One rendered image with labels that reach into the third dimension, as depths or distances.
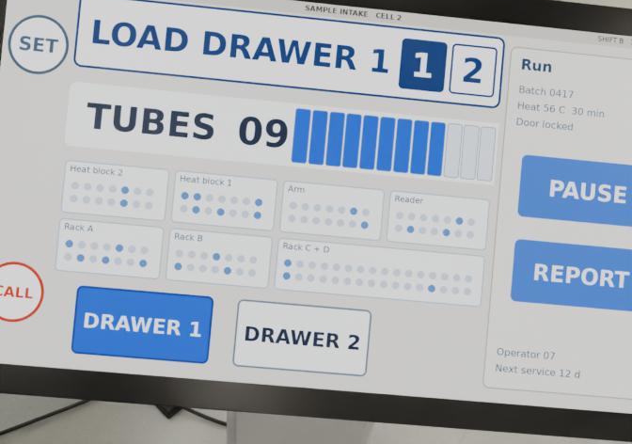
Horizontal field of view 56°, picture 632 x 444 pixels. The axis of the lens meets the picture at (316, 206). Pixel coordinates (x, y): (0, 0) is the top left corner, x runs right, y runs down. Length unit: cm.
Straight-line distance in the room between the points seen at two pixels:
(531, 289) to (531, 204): 6
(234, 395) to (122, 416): 117
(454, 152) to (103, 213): 25
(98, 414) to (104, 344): 117
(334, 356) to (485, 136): 19
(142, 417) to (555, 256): 127
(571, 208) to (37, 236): 37
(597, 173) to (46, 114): 39
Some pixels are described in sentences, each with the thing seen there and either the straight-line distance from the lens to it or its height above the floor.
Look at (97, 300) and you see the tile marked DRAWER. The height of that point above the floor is 101.
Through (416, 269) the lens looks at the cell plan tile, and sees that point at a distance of 43.
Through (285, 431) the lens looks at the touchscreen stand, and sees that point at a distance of 67.
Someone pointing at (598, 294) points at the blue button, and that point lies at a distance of 47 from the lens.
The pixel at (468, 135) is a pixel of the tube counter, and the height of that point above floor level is 112.
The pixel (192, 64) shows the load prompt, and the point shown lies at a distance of 43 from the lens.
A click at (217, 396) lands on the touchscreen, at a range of 44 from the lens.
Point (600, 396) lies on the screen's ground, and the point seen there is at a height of 99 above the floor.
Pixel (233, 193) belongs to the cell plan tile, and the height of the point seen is 108.
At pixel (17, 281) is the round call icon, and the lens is 46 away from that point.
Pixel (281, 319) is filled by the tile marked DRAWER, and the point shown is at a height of 101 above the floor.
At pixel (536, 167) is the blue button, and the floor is 111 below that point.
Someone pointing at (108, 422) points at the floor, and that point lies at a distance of 159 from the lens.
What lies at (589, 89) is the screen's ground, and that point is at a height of 115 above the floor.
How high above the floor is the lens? 133
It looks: 39 degrees down
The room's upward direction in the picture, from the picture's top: 7 degrees clockwise
